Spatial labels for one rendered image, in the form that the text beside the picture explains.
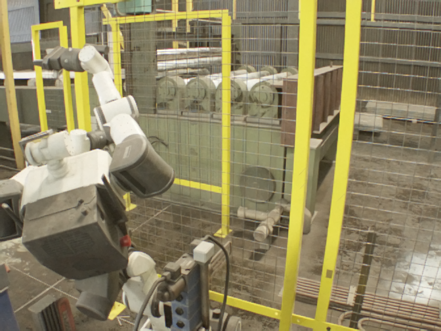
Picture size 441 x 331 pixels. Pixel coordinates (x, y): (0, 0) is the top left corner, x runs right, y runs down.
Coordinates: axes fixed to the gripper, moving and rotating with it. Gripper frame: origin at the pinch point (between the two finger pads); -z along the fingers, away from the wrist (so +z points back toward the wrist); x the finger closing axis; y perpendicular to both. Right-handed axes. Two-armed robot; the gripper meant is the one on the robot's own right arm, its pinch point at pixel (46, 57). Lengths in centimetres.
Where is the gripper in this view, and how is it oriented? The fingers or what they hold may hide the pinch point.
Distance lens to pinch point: 154.1
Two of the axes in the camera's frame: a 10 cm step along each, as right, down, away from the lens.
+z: 9.6, 1.9, -2.3
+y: -0.3, -6.9, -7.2
